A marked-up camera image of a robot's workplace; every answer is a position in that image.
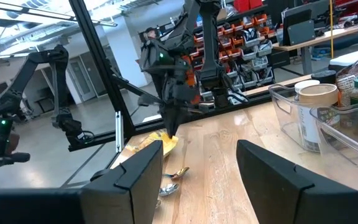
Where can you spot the rainbow iridescent metal spoon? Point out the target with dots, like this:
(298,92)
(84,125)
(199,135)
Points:
(179,172)
(158,203)

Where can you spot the clear plastic ramen bin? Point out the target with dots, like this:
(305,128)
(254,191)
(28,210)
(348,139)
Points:
(331,140)

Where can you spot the black table-edge clamp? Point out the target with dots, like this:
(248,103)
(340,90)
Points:
(99,174)

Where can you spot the silver metal frame bracket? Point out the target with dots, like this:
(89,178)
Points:
(119,130)

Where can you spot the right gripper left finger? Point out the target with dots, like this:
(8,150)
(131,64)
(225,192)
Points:
(120,199)

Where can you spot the clear plastic spice bin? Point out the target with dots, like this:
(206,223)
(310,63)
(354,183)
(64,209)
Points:
(280,109)

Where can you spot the red storage bins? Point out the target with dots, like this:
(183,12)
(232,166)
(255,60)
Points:
(247,4)

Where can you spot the black-lid jar purple label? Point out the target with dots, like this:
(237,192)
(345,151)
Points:
(323,76)

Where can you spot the white-lid seasoning jar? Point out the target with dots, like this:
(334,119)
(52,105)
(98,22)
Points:
(304,84)

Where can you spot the parts bin shelf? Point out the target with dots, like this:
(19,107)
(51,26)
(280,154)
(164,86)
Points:
(253,53)

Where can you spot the black monitor back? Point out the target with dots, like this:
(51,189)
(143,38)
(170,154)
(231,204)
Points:
(300,31)

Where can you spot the black aluminium table frame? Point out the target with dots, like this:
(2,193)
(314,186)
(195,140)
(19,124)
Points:
(104,77)

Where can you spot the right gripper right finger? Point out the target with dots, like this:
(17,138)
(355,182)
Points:
(291,202)

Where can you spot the yellow ramen noodle pack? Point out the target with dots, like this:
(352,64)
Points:
(170,145)

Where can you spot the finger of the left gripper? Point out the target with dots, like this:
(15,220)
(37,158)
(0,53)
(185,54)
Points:
(167,118)
(176,119)

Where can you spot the white-top black stool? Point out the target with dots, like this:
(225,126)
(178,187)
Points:
(353,57)

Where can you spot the glass door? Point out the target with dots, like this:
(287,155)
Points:
(81,77)

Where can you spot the silver metal spoon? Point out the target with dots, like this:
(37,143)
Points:
(169,189)

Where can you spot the tan-lid seasoning jar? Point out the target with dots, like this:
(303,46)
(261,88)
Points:
(317,93)

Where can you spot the wooden-top desk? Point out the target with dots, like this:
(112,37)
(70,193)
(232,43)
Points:
(322,39)

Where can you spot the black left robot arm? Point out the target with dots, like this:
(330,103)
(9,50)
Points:
(210,46)

